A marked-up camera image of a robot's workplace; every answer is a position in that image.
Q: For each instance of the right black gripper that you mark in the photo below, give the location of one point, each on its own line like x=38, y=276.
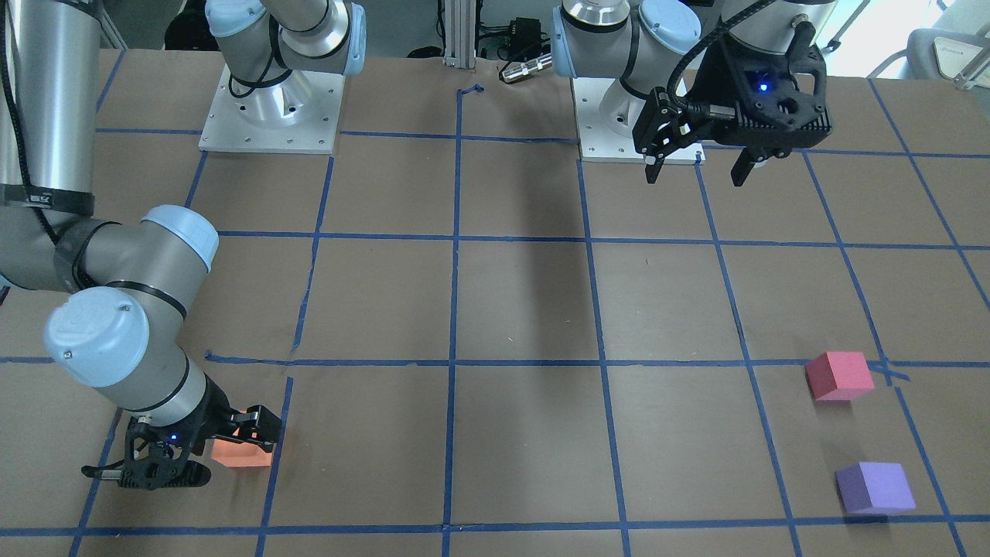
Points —
x=214, y=418

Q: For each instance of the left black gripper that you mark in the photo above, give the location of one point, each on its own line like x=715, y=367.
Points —
x=716, y=83

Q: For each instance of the orange foam block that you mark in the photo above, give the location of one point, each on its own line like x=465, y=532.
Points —
x=239, y=455

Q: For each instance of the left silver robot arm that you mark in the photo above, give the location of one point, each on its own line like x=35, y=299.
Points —
x=662, y=43

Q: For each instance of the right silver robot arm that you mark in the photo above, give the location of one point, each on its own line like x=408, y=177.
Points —
x=129, y=287

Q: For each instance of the red foam block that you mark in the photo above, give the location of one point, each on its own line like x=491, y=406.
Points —
x=839, y=376

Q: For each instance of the purple foam block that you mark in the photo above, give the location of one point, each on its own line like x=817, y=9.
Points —
x=875, y=488

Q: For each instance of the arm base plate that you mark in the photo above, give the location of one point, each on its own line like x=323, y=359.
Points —
x=605, y=115
x=297, y=116

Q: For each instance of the aluminium frame post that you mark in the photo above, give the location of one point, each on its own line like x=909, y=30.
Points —
x=460, y=31

